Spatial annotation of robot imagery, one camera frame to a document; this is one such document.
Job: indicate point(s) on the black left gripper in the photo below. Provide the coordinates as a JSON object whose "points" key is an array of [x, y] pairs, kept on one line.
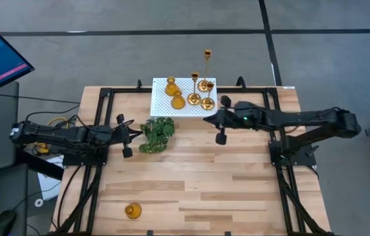
{"points": [[117, 135]]}

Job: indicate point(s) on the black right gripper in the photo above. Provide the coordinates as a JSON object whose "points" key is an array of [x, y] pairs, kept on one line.
{"points": [[245, 113]]}

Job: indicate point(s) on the shortest gold candlestick holder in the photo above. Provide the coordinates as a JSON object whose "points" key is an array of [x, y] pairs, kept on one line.
{"points": [[207, 104]]}

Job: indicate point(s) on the medium gold candlestick holder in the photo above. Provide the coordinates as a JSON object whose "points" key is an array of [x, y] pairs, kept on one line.
{"points": [[193, 99]]}

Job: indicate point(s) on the tallest gold candlestick holder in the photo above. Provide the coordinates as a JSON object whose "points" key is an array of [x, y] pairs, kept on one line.
{"points": [[201, 86]]}

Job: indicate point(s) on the amber ribbed glass candle holder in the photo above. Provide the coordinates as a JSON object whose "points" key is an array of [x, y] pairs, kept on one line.
{"points": [[133, 211], [178, 102], [171, 89]]}

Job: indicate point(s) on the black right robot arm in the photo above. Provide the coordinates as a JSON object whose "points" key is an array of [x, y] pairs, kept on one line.
{"points": [[302, 118]]}

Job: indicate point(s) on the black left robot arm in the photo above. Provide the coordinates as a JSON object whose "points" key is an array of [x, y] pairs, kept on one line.
{"points": [[60, 136]]}

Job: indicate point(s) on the green plant in white pot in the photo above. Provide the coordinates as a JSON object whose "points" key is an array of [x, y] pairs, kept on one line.
{"points": [[158, 134]]}

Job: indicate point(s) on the white perforated metal shelf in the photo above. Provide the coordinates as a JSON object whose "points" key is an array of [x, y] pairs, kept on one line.
{"points": [[161, 105]]}

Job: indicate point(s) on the white paper sheet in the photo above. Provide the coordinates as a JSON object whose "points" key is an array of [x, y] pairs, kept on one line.
{"points": [[48, 187]]}

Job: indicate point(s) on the white tape roll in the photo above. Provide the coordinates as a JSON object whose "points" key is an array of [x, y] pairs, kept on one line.
{"points": [[36, 200]]}

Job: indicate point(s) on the black computer mouse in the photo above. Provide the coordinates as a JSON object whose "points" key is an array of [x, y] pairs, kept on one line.
{"points": [[3, 224]]}

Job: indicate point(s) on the black aluminium rig frame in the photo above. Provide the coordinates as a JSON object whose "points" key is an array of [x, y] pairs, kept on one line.
{"points": [[247, 90]]}

